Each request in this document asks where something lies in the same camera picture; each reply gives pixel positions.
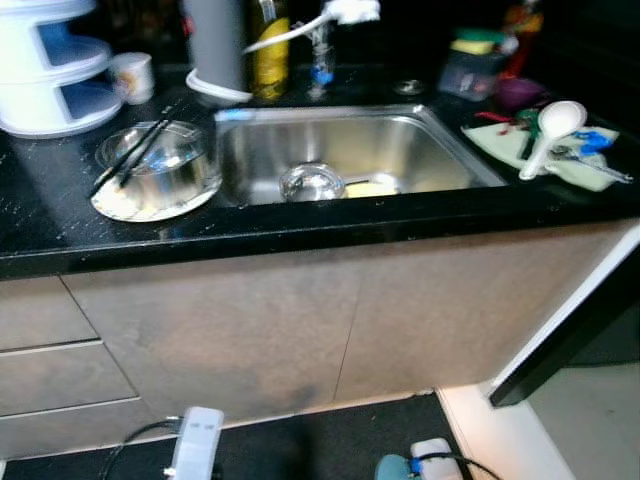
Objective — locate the small steel bowl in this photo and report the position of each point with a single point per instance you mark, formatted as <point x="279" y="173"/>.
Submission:
<point x="312" y="183"/>

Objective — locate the green kitchen tool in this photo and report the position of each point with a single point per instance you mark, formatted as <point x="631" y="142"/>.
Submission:
<point x="527" y="130"/>

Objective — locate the red kitchen tool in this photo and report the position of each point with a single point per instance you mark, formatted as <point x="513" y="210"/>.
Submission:
<point x="495" y="116"/>

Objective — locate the steel spoon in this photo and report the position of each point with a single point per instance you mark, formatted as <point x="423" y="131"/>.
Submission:
<point x="595" y="167"/>

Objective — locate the dark open door white edge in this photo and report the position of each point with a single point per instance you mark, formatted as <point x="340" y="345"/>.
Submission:
<point x="580" y="330"/>

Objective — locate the blue plastic clip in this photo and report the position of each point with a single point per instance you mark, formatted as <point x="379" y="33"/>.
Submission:
<point x="592" y="140"/>

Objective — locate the white ladle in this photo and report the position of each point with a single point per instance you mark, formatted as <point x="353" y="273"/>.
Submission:
<point x="560" y="120"/>

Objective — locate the pale green cloth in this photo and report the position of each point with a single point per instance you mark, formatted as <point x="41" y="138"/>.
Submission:
<point x="495" y="145"/>

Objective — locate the purple cup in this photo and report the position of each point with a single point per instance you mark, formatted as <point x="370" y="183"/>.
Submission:
<point x="520" y="93"/>

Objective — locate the red bottle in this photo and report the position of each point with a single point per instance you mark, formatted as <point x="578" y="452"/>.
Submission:
<point x="523" y="35"/>

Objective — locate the clear plastic container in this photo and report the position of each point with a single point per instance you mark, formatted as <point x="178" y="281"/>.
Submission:
<point x="470" y="75"/>

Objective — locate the yellow green sponge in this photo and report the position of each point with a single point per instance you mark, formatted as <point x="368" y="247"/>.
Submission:
<point x="478" y="42"/>

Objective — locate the stainless steel sink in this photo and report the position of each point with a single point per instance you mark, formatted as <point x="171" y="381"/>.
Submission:
<point x="400" y="150"/>

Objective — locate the round metal sink plug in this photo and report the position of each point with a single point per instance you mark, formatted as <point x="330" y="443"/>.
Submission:
<point x="408" y="87"/>

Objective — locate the white faucet head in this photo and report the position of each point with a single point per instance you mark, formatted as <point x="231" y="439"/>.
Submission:
<point x="350" y="10"/>

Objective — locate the grey cylinder water filter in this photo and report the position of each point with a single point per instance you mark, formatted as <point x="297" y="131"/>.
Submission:
<point x="215" y="45"/>

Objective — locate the steel pot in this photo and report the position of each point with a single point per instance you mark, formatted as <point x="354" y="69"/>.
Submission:
<point x="170" y="180"/>

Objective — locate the patterned white plate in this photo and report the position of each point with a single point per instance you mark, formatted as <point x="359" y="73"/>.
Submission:
<point x="150" y="211"/>

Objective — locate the white printed cup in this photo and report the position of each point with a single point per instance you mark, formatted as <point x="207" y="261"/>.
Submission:
<point x="135" y="78"/>

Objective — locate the grey drawer front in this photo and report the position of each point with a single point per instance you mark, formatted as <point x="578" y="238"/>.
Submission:
<point x="55" y="378"/>
<point x="70" y="430"/>
<point x="40" y="315"/>

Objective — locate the white tiered storage rack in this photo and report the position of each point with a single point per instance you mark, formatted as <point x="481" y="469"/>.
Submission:
<point x="50" y="70"/>

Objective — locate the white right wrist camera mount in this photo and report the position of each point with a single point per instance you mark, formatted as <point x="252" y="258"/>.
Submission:
<point x="437" y="458"/>

